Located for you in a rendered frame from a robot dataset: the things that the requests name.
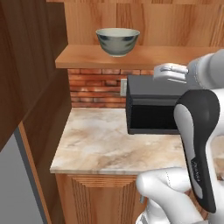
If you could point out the black toaster oven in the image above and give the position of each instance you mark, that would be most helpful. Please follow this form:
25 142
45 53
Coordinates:
150 100

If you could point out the blue white patterned bowl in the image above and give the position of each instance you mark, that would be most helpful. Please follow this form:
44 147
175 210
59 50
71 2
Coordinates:
117 41

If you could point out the wooden base cabinet door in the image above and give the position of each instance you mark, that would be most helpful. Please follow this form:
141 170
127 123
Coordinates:
99 201

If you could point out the dark wood cabinet door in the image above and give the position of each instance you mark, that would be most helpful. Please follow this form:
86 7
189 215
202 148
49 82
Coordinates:
26 58

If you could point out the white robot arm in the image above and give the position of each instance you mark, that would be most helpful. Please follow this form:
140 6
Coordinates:
201 128

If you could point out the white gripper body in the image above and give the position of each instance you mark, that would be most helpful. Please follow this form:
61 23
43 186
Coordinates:
170 72

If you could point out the white wall socket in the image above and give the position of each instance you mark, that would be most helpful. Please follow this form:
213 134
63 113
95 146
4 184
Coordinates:
123 87

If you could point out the open wooden wall cabinet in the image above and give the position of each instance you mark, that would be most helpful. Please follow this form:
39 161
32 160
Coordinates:
140 57

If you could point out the dark wood tall side panel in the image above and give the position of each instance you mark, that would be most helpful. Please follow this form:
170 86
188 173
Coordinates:
48 140

